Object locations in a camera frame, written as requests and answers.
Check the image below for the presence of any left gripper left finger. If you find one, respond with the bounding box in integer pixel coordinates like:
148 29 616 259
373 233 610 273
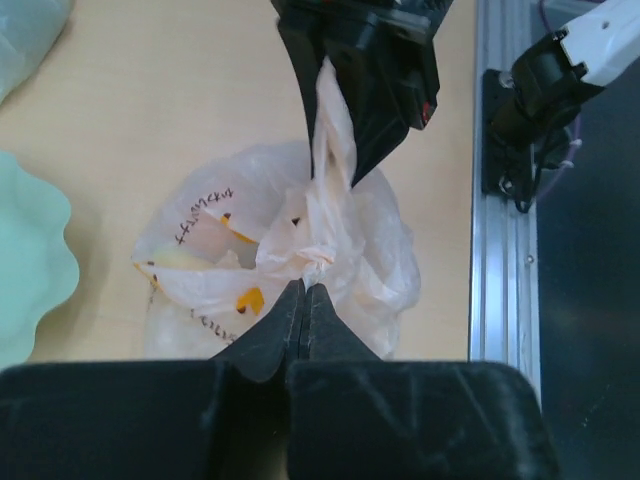
1 281 305 479

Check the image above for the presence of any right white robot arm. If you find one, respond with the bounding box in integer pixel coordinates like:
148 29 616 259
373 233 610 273
274 1 639 192

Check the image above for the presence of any aluminium front rail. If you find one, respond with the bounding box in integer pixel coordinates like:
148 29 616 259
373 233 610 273
468 1 541 390

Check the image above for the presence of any light green fruit plate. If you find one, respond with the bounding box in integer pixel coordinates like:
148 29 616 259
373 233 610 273
1 152 79 369

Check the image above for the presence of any tied green plastic bag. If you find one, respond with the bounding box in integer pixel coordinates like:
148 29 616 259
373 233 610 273
1 0 73 101

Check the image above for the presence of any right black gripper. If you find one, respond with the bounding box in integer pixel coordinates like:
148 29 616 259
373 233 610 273
272 1 452 185

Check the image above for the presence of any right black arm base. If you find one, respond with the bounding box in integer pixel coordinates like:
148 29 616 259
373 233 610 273
481 69 542 214

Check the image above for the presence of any banana print plastic bag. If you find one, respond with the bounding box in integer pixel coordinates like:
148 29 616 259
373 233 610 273
132 62 421 358

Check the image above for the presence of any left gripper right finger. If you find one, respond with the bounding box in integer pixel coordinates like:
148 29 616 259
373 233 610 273
286 285 560 479

